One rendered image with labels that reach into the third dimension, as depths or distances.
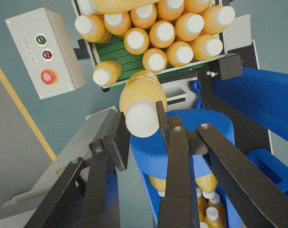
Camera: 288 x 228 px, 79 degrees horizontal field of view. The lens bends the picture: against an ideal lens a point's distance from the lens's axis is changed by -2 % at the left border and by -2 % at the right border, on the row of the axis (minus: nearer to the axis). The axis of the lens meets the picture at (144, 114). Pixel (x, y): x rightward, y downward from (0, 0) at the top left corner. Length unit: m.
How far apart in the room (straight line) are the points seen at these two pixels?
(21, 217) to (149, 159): 0.59
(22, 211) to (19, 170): 1.52
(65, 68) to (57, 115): 1.36
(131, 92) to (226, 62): 0.43
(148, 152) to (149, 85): 0.22
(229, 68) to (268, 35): 1.27
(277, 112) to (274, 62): 1.06
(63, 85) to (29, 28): 0.15
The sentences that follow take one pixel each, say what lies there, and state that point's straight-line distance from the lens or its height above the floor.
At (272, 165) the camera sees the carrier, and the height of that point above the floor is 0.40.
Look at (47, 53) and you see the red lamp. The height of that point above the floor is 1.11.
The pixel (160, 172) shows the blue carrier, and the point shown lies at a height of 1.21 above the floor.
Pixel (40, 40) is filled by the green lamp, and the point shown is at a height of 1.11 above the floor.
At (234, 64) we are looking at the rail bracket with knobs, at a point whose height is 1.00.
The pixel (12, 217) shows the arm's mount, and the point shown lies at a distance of 0.89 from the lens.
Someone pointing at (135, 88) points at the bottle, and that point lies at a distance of 0.23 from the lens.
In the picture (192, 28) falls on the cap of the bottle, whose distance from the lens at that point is 0.47.
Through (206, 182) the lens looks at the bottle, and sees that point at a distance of 0.58.
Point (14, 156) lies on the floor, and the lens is 2.28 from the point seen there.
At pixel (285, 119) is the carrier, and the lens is 0.87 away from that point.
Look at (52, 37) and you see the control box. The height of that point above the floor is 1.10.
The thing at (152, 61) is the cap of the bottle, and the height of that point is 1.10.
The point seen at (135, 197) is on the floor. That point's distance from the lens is 2.19.
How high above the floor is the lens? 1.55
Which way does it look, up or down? 71 degrees down
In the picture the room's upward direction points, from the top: 179 degrees clockwise
